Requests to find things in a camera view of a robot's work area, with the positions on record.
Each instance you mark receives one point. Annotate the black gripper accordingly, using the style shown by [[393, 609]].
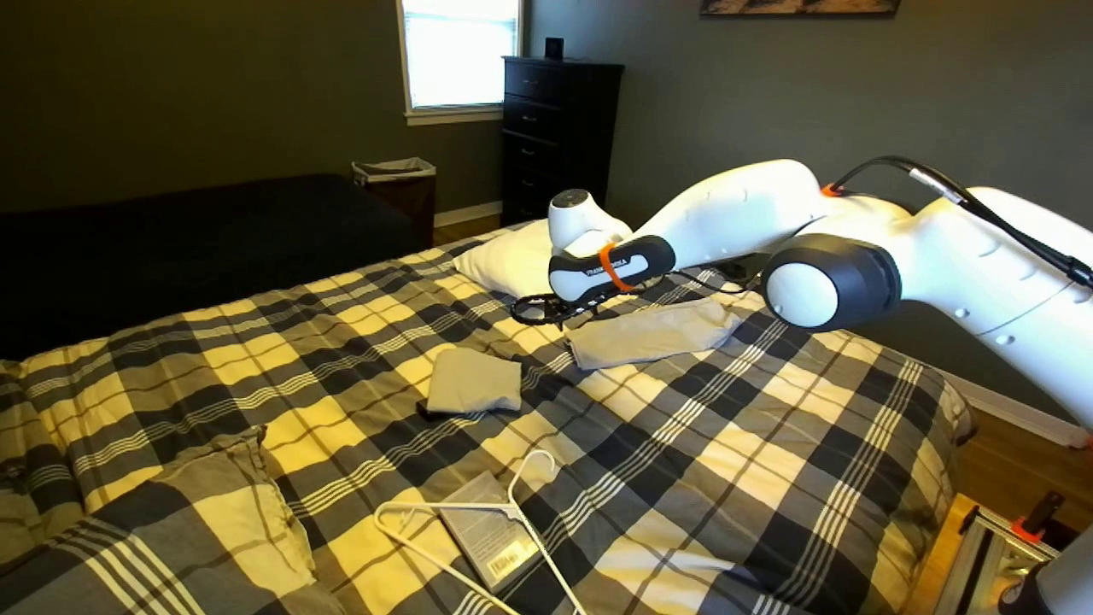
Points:
[[570, 295]]

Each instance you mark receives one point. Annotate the light grey cloth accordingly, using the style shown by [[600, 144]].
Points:
[[654, 333]]

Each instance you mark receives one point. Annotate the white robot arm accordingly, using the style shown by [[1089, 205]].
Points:
[[999, 264]]

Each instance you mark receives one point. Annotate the small folded grey cloth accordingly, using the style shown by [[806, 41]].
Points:
[[472, 384]]

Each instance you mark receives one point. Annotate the laundry basket with cloth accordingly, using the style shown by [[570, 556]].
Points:
[[403, 181]]

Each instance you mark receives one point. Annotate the dark bed bench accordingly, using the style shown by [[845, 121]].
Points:
[[87, 271]]

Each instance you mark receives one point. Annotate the white pillow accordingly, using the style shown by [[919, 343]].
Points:
[[511, 260]]

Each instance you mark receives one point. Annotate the black dresser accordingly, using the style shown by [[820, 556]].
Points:
[[558, 127]]

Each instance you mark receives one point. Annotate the plaid yellow grey comforter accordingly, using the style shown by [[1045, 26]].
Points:
[[231, 460]]

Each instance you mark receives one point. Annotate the grey folded item under hanger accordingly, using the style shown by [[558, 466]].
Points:
[[487, 533]]

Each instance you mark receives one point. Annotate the small black object on dresser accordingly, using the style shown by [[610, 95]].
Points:
[[553, 48]]

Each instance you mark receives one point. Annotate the window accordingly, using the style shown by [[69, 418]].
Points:
[[454, 56]]

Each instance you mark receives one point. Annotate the green wooden cart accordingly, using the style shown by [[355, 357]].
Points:
[[1005, 565]]

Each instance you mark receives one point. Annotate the white wire hanger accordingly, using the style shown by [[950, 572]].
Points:
[[391, 517]]

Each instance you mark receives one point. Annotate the framed wall picture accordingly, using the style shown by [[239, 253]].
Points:
[[801, 7]]

